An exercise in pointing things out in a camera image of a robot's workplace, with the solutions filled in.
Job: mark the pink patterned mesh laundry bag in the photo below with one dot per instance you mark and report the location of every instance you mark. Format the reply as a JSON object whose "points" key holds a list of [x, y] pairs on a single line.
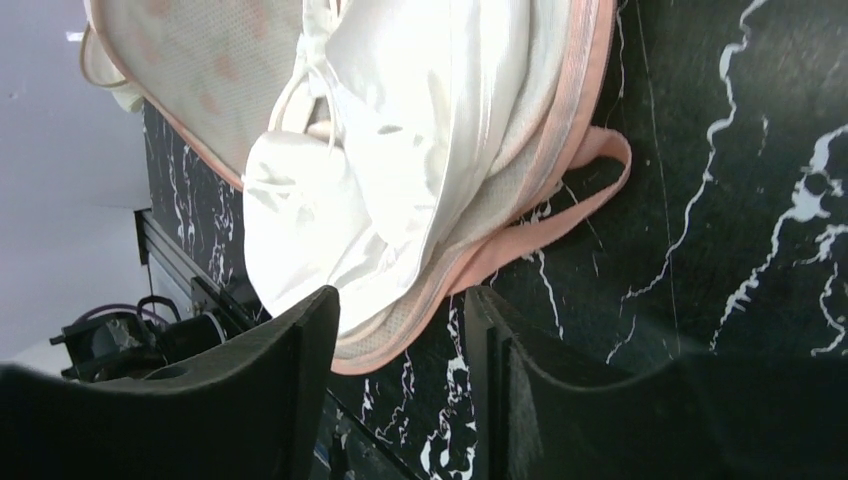
{"points": [[215, 69]]}

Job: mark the white bra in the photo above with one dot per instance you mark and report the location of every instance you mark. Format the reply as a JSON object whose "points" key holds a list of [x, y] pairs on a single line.
{"points": [[394, 115]]}

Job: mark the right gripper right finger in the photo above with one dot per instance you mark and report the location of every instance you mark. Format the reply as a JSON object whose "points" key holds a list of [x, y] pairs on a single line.
{"points": [[546, 411]]}

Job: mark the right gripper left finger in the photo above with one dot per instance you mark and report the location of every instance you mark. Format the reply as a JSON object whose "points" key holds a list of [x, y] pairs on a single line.
{"points": [[246, 409]]}

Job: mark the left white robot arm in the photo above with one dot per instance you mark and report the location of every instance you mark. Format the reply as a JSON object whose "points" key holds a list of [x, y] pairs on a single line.
{"points": [[123, 340]]}

